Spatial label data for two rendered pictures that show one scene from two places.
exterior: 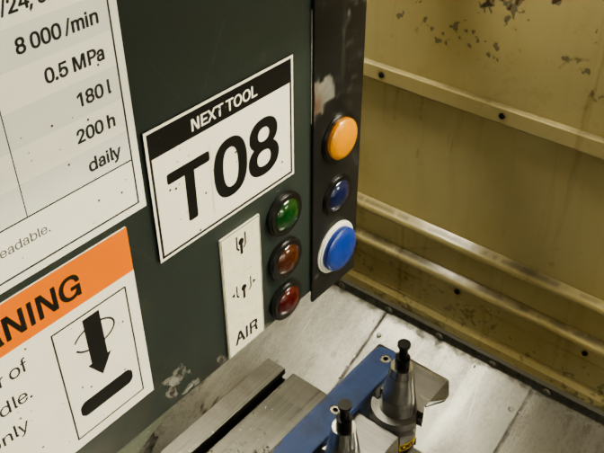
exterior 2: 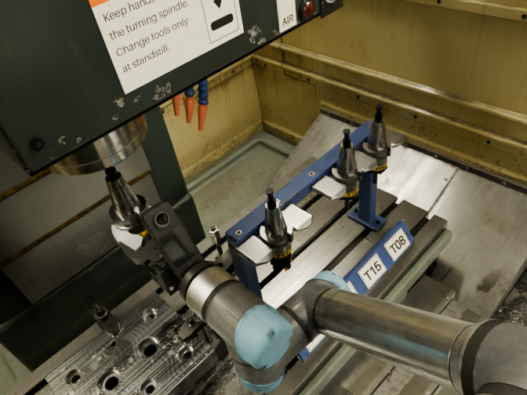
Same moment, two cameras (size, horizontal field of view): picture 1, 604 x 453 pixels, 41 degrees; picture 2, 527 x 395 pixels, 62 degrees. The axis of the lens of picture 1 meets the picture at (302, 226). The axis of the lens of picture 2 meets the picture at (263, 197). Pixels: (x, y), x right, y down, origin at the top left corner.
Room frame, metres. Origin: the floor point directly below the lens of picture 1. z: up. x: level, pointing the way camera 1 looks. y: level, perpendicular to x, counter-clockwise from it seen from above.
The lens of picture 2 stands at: (-0.20, -0.02, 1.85)
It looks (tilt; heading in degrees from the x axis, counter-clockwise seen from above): 43 degrees down; 13
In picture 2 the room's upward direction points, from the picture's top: 10 degrees counter-clockwise
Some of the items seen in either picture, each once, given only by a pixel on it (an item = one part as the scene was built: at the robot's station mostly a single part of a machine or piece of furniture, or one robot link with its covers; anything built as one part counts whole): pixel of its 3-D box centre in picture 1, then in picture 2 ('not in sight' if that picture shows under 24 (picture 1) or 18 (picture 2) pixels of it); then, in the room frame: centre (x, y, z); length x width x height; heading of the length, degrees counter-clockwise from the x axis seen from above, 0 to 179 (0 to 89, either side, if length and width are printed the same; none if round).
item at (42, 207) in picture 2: not in sight; (64, 190); (0.58, 0.67, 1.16); 0.48 x 0.05 x 0.51; 141
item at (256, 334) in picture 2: not in sight; (248, 324); (0.12, 0.10, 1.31); 0.11 x 0.08 x 0.09; 51
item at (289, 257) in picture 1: (287, 259); not in sight; (0.36, 0.01, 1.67); 0.02 x 0.01 x 0.02; 141
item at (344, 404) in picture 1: (344, 415); (347, 138); (0.54, -0.04, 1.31); 0.02 x 0.02 x 0.03
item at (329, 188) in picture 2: not in sight; (330, 188); (0.50, -0.01, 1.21); 0.07 x 0.05 x 0.01; 51
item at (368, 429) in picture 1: (370, 441); (361, 161); (0.58, -0.08, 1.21); 0.07 x 0.05 x 0.01; 51
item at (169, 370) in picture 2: not in sight; (132, 369); (0.20, 0.42, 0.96); 0.29 x 0.23 x 0.05; 141
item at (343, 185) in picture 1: (337, 194); not in sight; (0.39, -0.02, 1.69); 0.02 x 0.01 x 0.02; 141
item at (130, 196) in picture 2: not in sight; (120, 192); (0.30, 0.33, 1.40); 0.04 x 0.04 x 0.07
